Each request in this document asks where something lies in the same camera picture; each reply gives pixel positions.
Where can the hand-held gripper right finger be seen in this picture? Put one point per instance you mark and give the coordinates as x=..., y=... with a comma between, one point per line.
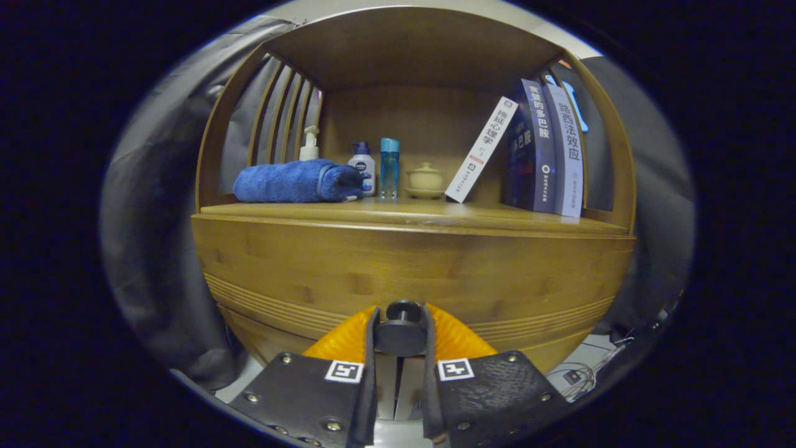
x=430, y=386

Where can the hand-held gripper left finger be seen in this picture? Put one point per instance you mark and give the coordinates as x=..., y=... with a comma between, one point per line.
x=368, y=386

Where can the wooden drawer with black knob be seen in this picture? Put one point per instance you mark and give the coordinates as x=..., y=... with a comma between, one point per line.
x=404, y=267

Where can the wooden countertop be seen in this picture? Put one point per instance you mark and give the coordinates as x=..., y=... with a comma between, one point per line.
x=404, y=211

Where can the wooden cabinet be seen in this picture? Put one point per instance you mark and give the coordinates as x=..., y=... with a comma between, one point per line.
x=423, y=50

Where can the small black power adapter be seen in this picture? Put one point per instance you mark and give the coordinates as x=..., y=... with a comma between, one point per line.
x=572, y=376

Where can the beige lidded teacup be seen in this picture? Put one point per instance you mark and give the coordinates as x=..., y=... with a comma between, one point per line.
x=425, y=179

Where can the clear blue bottle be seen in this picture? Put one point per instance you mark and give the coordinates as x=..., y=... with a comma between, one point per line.
x=390, y=168

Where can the blue folded towel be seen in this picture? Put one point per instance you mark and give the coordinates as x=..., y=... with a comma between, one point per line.
x=286, y=182

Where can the white bottle with blue cap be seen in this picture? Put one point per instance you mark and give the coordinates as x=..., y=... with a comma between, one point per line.
x=364, y=165

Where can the white pump bottle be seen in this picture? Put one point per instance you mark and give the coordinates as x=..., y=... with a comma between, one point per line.
x=309, y=152

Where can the white book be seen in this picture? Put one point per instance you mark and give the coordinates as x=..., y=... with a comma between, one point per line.
x=482, y=149

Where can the dark blue book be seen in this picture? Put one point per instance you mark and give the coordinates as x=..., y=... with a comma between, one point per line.
x=535, y=149

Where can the pale purple book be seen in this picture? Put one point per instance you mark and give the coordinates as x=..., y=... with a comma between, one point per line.
x=569, y=155

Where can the black backdrop cloth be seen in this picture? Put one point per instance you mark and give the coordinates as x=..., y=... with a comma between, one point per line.
x=155, y=218

